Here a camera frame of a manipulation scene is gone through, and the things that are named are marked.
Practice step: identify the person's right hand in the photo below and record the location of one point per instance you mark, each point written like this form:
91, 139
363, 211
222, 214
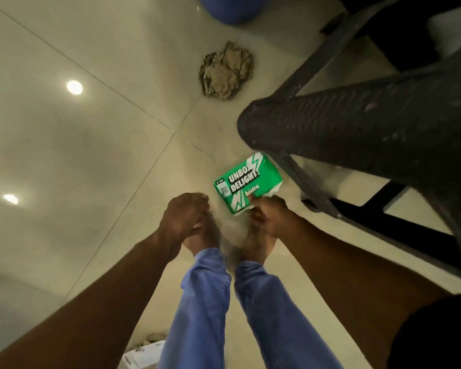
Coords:
272, 219

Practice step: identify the person's left hand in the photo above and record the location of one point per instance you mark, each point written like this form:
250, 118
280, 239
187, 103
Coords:
182, 219

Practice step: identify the green packet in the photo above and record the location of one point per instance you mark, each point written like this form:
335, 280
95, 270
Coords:
246, 180

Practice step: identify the white camlin card package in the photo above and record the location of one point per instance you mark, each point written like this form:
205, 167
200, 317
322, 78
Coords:
142, 356

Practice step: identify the blue plastic bucket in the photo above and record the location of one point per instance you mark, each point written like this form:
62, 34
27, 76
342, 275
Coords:
232, 7

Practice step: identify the person's right forearm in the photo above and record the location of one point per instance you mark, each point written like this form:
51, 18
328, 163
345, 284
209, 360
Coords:
353, 288

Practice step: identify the person's left foot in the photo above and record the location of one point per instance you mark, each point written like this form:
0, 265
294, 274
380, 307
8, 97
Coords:
203, 240

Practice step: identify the person's foot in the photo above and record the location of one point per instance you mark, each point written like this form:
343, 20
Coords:
259, 247
203, 240

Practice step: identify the person's right foot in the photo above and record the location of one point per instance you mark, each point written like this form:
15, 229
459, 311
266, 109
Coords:
259, 247

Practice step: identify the person's light blue trousers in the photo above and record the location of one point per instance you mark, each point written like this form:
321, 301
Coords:
199, 315

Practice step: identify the person's black shirt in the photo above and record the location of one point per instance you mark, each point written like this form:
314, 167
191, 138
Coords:
434, 334

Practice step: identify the black plastic stool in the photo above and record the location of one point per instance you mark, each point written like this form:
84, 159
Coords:
369, 126

